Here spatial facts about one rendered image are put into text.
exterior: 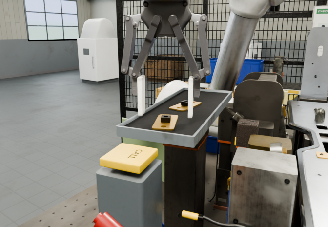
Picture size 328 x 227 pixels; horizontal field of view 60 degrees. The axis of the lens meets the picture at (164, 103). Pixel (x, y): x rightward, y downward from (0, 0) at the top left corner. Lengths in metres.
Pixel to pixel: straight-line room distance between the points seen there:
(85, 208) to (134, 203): 0.75
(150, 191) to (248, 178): 0.18
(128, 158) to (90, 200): 0.80
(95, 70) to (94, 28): 1.05
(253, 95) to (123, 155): 0.53
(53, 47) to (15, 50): 1.26
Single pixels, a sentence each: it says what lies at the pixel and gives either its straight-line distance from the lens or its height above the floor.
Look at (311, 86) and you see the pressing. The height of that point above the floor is 1.06.
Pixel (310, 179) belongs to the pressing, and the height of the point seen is 1.00.
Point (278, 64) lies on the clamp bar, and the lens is 1.26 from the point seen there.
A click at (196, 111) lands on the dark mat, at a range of 0.59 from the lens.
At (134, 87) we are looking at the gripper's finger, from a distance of 0.50.
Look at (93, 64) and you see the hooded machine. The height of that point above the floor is 0.51.
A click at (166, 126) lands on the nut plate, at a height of 1.16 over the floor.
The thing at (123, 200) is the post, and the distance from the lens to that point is 0.39.
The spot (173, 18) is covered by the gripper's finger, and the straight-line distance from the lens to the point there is 0.47.
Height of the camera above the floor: 1.32
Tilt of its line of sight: 14 degrees down
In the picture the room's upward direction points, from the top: straight up
